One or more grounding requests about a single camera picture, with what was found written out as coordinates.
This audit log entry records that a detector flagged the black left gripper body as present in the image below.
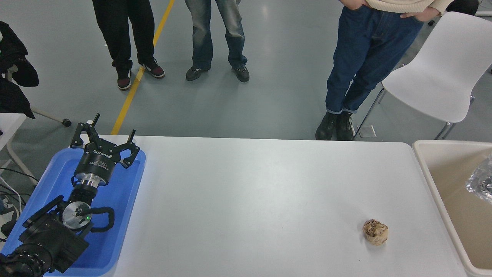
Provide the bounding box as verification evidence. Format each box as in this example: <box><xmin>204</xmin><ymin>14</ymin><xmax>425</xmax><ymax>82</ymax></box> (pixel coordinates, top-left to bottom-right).
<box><xmin>73</xmin><ymin>141</ymin><xmax>123</xmax><ymax>181</ymax></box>

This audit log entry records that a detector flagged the silver foil plate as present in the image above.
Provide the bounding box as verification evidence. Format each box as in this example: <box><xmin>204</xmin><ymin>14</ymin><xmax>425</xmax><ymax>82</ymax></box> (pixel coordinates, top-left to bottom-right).
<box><xmin>466</xmin><ymin>154</ymin><xmax>492</xmax><ymax>204</ymax></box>

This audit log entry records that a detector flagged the person's right hand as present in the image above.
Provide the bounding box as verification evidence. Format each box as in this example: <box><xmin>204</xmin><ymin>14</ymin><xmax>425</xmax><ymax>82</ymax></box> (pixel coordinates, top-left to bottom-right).
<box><xmin>340</xmin><ymin>0</ymin><xmax>369</xmax><ymax>10</ymax></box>

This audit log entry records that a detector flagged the person's left hand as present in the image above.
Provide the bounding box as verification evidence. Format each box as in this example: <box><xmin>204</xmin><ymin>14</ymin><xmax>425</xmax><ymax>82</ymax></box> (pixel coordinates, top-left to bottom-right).
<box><xmin>400</xmin><ymin>6</ymin><xmax>441</xmax><ymax>22</ymax></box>

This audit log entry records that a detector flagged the office chair leg with caster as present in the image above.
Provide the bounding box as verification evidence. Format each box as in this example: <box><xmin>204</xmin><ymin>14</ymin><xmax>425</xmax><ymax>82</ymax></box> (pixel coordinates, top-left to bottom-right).
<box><xmin>31</xmin><ymin>109</ymin><xmax>72</xmax><ymax>127</ymax></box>

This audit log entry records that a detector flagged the blue plastic tray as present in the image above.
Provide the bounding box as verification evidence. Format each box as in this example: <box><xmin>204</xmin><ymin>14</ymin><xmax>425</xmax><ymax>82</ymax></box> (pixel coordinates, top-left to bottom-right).
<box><xmin>0</xmin><ymin>148</ymin><xmax>146</xmax><ymax>277</ymax></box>

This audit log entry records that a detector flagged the black jacket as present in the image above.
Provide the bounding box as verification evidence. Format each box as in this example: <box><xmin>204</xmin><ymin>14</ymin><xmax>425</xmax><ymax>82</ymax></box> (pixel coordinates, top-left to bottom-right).
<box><xmin>0</xmin><ymin>21</ymin><xmax>39</xmax><ymax>119</ymax></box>

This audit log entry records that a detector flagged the person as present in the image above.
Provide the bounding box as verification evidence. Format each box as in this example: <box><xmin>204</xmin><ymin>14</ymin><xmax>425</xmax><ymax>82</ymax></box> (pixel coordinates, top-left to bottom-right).
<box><xmin>315</xmin><ymin>0</ymin><xmax>454</xmax><ymax>141</ymax></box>
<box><xmin>184</xmin><ymin>0</ymin><xmax>250</xmax><ymax>82</ymax></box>
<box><xmin>92</xmin><ymin>0</ymin><xmax>166</xmax><ymax>91</ymax></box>

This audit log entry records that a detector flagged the crumpled tan paper ball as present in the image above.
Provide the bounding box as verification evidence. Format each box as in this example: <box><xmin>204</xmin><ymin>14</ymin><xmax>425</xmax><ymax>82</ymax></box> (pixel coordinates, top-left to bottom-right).
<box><xmin>362</xmin><ymin>219</ymin><xmax>389</xmax><ymax>247</ymax></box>

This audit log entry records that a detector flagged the white plastic chair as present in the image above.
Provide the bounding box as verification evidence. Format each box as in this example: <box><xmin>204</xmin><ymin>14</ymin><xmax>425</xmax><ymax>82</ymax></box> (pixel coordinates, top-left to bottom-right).
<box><xmin>354</xmin><ymin>11</ymin><xmax>492</xmax><ymax>140</ymax></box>

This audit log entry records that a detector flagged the large pale plastic bin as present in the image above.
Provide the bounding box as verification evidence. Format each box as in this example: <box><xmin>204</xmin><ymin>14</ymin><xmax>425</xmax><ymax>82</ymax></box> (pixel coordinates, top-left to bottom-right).
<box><xmin>412</xmin><ymin>140</ymin><xmax>492</xmax><ymax>277</ymax></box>

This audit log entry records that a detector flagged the black floor cable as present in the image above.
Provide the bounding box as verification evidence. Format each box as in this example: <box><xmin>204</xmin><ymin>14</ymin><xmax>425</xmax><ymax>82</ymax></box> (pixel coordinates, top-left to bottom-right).
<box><xmin>0</xmin><ymin>167</ymin><xmax>39</xmax><ymax>183</ymax></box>

